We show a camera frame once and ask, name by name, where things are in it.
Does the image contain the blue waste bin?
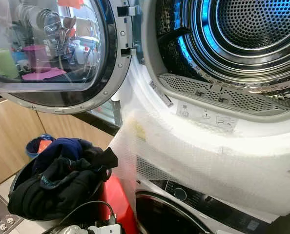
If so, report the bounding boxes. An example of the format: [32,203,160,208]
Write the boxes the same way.
[25,133,55,159]

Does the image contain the black garment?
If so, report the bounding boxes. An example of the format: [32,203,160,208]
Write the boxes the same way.
[8,146,119,222]

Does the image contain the round dark washer door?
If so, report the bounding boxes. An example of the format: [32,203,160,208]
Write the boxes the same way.
[135,192,214,234]

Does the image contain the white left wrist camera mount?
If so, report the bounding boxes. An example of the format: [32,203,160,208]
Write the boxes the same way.
[88,223,122,234]

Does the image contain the grey patterned floor mat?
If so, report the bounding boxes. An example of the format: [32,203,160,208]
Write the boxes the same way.
[0,189,21,234]

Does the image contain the white tumble dryer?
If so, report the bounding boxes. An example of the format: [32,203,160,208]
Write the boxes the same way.
[116,0,290,147]

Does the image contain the grey mesh lint filter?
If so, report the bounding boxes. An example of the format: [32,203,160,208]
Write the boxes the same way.
[157,73,290,117]

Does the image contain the orange item in bin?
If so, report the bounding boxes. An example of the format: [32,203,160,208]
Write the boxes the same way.
[37,139,53,153]

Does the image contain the clear bubble wrap sheet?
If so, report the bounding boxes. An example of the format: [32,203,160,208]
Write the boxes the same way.
[108,110,290,217]

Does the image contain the dark laundry bucket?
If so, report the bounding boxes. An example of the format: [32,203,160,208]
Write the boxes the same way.
[8,156,111,234]

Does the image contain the white washing machine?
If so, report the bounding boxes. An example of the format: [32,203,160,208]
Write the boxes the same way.
[135,178,290,234]

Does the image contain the round glass dryer door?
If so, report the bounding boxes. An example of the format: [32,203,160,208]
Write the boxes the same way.
[0,0,138,115]

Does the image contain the navy blue garment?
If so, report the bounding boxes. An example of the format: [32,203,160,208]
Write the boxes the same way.
[33,138,92,174]

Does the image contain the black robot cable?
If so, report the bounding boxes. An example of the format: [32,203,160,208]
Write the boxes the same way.
[42,199,116,234]

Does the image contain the red plastic stool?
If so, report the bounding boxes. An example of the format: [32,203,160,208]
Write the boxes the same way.
[99,175,138,234]

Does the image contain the white instruction sticker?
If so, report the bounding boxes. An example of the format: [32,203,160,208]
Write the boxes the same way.
[177,100,238,131]

